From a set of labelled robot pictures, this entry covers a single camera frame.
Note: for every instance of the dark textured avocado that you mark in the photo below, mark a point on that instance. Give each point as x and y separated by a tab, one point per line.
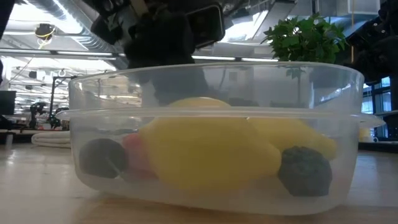
304	171

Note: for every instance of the wide silver ventilation duct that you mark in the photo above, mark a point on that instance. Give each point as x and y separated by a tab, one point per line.
84	40

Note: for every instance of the dark cherry with stem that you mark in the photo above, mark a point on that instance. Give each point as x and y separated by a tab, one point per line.
102	158

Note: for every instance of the clear plastic tupperware container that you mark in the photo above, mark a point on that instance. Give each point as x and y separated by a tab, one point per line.
342	180

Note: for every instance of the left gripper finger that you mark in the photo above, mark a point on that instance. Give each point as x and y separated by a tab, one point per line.
186	77
155	71

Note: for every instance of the black round ceiling device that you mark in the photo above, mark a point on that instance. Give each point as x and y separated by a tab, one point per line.
45	31

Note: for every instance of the yellow canister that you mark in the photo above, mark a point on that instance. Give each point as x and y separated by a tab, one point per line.
365	134

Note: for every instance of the green leafy plant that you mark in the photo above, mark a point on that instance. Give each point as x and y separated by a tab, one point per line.
304	40

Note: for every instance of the red raspberry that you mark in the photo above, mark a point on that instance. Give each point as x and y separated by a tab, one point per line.
136	155

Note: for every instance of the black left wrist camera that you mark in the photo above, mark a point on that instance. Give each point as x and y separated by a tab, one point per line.
206	26

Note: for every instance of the white checked folded towel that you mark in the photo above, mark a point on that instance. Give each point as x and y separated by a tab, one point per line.
49	140

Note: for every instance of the long ceiling light bar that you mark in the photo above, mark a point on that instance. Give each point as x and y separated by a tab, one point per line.
77	53

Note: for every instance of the white ceiling box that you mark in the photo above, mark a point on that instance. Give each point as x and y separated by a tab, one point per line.
357	7

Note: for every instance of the dark display panel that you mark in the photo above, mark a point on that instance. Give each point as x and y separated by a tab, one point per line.
7	102

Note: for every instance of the black lab robot arm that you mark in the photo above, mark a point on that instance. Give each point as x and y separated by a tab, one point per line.
35	110

